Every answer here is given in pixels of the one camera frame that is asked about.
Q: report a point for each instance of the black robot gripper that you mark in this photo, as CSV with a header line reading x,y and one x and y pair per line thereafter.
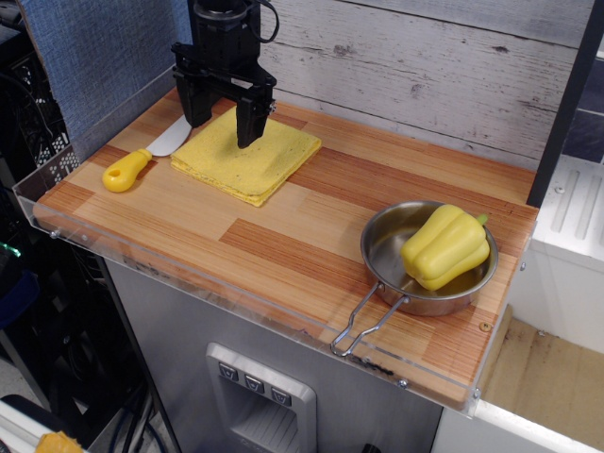
x,y
245,81

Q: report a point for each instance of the yellow toy bell pepper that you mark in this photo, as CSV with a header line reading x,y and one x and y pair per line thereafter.
x,y
450,243

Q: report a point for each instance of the silver toy fridge cabinet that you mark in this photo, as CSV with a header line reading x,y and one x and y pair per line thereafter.
x,y
355,410

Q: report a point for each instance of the blue fabric partition panel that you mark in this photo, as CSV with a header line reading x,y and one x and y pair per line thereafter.
x,y
106,61

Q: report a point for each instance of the grey dispenser panel with buttons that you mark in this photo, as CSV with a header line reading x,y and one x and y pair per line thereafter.
x,y
262,409

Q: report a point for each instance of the black right shelf post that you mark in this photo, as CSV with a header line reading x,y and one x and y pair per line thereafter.
x,y
579,75

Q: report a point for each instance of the small steel pan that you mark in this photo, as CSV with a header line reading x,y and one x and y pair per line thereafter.
x,y
381,241

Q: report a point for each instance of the clear acrylic table guard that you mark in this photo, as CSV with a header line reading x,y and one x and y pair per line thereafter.
x,y
295,264

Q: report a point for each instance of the white ridged side unit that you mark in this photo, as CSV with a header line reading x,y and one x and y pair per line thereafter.
x,y
559,285

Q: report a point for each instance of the yellow cloth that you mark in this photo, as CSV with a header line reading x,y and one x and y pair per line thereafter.
x,y
251,174

